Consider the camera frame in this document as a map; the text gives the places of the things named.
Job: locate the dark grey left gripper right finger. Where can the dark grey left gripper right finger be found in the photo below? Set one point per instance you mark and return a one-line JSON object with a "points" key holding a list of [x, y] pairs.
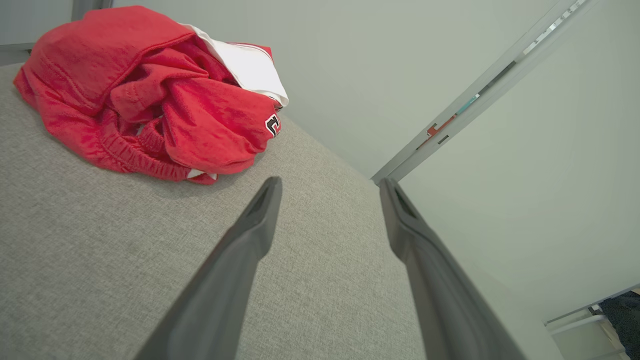
{"points": [[440, 290]]}

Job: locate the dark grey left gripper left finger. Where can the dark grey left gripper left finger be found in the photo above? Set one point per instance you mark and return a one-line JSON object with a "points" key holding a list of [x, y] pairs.
{"points": [[225, 280]]}

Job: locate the red Bulls basketball jersey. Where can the red Bulls basketball jersey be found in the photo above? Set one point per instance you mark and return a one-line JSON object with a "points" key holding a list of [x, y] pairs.
{"points": [[220, 125]]}

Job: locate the red basketball shorts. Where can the red basketball shorts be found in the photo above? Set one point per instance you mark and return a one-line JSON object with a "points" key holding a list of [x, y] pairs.
{"points": [[75, 60]]}

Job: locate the dark fabric item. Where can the dark fabric item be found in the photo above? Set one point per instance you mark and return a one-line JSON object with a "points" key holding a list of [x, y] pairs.
{"points": [[625, 320]]}

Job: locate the grey baseboard strip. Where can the grey baseboard strip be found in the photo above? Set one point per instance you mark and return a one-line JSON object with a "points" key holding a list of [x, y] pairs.
{"points": [[15, 52]]}

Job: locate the white metal rack frame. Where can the white metal rack frame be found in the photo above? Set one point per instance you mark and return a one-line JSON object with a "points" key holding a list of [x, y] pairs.
{"points": [[580, 325]]}

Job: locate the grey aluminium frame profile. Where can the grey aluminium frame profile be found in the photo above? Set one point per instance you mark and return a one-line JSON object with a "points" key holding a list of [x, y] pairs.
{"points": [[480, 90]]}

